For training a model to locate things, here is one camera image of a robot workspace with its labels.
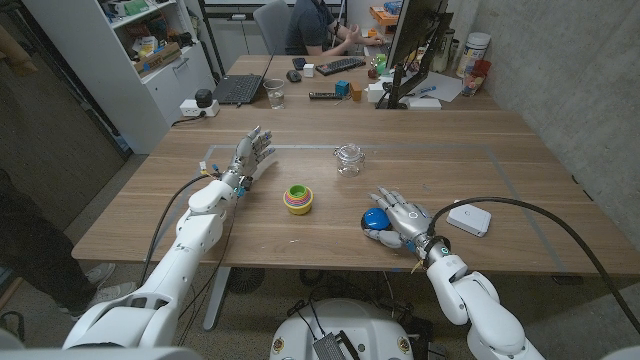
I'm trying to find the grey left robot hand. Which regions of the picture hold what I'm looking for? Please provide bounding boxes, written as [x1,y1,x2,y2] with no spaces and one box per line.
[220,125,277,194]

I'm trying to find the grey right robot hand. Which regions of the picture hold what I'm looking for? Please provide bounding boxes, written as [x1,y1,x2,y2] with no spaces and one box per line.
[363,186,436,251]

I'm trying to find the blue push button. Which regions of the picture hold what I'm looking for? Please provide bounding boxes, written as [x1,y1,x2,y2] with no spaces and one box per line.
[360,207,394,239]

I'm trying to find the standing person forearm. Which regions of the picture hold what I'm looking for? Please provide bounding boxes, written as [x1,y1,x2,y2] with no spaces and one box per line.
[0,24,39,76]

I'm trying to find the clear drinking glass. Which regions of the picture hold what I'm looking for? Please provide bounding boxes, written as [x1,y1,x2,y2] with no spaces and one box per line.
[262,78,287,111]

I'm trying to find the black laptop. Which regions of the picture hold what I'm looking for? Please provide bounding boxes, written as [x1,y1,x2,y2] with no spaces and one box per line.
[212,47,279,106]

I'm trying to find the colourful stacking cups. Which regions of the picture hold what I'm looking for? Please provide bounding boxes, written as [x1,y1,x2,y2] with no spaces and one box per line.
[282,184,315,216]

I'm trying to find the white power strip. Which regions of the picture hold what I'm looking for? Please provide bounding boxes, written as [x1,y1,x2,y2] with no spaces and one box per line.
[179,98,221,118]

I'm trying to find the clear glass jar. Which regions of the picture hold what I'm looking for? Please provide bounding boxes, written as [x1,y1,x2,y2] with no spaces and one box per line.
[333,143,367,178]

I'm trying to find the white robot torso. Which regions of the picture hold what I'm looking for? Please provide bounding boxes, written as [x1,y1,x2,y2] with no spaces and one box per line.
[269,298,415,360]

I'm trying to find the black round fan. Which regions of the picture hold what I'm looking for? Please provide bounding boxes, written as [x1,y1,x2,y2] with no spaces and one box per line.
[227,267,266,295]

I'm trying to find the cardboard box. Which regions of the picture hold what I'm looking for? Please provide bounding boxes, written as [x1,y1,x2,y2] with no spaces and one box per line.
[132,41,183,78]

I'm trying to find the grey office chair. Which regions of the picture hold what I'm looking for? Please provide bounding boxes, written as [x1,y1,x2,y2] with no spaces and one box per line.
[252,0,294,56]

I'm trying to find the white square box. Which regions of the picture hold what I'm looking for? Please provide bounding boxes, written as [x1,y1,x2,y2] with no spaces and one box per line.
[366,81,389,104]

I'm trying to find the black keyboard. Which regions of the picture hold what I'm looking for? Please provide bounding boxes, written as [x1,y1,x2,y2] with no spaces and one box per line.
[315,56,368,77]

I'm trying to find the black monitor stand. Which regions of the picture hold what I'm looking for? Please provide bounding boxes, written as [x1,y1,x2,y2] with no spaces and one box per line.
[387,12,455,110]

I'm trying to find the white shelf cabinet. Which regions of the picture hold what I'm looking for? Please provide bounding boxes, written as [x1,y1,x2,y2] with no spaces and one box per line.
[22,0,217,155]

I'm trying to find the white paper sheet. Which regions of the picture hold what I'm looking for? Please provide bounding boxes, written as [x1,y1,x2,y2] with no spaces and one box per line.
[407,71,464,104]

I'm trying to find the seated person dark shirt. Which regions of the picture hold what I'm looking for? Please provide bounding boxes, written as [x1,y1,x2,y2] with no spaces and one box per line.
[284,0,386,57]

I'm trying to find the grey table leg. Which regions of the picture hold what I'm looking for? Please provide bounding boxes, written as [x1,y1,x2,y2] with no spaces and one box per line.
[203,266,232,332]

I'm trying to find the grey finned module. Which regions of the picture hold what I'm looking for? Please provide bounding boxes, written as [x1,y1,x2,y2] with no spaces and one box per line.
[312,332,351,360]

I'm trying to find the white round canister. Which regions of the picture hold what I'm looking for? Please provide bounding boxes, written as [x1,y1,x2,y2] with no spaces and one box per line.
[455,31,493,79]

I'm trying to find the black computer monitor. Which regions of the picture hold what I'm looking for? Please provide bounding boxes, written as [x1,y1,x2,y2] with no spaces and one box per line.
[385,0,451,71]

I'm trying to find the orange tray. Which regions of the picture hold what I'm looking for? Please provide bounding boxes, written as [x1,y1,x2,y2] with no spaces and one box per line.
[369,4,401,27]

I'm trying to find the standing person dark trousers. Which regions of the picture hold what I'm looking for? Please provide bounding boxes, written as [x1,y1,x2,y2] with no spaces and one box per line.
[0,169,139,322]

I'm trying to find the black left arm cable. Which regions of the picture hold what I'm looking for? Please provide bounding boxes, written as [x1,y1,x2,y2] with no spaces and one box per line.
[138,171,221,286]

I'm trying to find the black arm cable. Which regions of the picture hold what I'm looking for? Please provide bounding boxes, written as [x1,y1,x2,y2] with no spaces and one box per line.
[138,171,221,286]
[427,195,640,335]

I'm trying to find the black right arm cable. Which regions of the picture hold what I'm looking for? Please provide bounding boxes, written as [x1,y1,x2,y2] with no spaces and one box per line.
[427,195,640,335]

